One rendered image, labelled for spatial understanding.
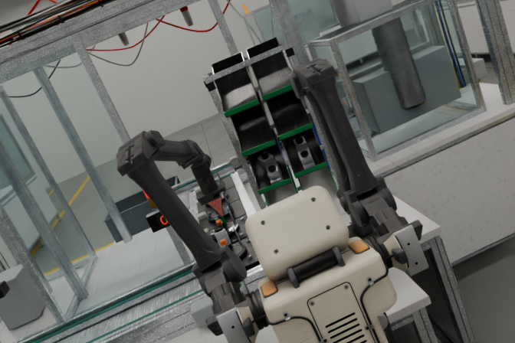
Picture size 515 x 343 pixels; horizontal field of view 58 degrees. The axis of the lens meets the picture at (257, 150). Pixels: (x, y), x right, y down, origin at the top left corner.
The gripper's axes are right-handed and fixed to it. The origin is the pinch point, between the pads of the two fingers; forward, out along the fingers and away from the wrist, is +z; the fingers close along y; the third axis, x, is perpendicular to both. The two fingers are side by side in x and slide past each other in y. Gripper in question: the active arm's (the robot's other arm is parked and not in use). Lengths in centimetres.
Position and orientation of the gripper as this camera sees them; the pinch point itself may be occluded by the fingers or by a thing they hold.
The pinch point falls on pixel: (221, 213)
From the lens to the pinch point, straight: 163.4
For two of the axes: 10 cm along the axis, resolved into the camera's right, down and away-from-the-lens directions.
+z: 3.8, 8.9, 2.6
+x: 1.6, 2.1, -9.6
